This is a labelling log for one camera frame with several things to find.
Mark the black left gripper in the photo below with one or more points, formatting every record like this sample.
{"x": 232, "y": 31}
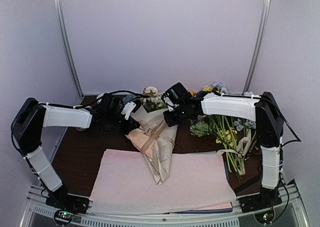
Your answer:
{"x": 130, "y": 126}

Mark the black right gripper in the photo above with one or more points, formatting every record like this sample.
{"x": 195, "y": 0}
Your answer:
{"x": 171, "y": 122}

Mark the white bowl with dark outside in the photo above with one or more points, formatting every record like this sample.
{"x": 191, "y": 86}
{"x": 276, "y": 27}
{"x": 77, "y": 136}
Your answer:
{"x": 100, "y": 97}

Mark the white hydrangea green leaf bunch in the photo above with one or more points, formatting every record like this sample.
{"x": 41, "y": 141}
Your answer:
{"x": 153, "y": 103}

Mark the beige ribbon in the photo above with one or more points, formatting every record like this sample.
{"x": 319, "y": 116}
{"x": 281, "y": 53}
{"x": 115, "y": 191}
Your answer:
{"x": 153, "y": 136}

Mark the pink flower long stem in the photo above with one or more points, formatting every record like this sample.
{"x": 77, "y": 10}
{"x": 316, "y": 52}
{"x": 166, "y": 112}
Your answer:
{"x": 151, "y": 92}

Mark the grey-white wrapping paper sheet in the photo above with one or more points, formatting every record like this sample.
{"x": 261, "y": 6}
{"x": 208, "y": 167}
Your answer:
{"x": 159, "y": 155}

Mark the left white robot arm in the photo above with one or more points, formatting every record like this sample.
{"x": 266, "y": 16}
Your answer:
{"x": 30, "y": 128}

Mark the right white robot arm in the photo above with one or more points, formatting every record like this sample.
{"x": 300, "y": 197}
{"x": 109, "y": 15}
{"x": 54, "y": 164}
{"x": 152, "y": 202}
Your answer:
{"x": 264, "y": 111}

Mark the pile of fake flowers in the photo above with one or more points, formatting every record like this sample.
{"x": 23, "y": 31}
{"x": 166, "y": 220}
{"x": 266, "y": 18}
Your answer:
{"x": 216, "y": 125}

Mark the patterned mug with yellow inside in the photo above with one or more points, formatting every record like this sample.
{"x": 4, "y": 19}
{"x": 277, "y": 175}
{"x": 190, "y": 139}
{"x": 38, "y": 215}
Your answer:
{"x": 78, "y": 128}

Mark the stack of pastel paper sheets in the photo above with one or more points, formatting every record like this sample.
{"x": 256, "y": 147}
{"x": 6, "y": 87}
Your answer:
{"x": 126, "y": 186}

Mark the cream ribbon on flower pile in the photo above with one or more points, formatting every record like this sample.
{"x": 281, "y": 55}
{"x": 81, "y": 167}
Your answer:
{"x": 235, "y": 151}

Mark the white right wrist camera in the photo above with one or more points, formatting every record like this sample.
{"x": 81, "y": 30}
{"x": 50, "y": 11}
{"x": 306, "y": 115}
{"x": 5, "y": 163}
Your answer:
{"x": 165, "y": 98}

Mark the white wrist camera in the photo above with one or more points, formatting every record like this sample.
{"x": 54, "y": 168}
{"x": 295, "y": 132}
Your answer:
{"x": 165, "y": 98}
{"x": 128, "y": 109}

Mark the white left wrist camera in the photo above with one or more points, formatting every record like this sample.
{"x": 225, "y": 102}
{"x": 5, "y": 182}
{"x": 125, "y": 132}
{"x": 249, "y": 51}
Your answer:
{"x": 128, "y": 109}

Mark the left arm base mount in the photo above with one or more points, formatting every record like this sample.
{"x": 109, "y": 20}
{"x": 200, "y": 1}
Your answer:
{"x": 68, "y": 209}

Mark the front aluminium rail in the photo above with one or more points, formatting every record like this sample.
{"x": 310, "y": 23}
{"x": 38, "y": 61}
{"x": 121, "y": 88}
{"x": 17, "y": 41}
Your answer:
{"x": 290, "y": 213}

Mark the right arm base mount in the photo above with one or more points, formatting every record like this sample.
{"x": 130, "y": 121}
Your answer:
{"x": 263, "y": 207}

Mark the left aluminium frame post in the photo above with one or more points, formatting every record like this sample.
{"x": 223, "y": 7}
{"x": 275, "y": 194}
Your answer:
{"x": 67, "y": 47}

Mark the aluminium frame post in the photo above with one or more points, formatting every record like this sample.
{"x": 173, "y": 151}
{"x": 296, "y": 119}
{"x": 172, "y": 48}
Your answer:
{"x": 263, "y": 22}
{"x": 67, "y": 47}

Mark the right aluminium frame post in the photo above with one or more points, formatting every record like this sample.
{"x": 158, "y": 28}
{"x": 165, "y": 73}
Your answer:
{"x": 263, "y": 22}

